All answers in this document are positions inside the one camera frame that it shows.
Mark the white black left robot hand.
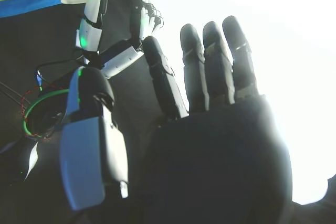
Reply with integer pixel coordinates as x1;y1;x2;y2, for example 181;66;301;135
59;15;293;224

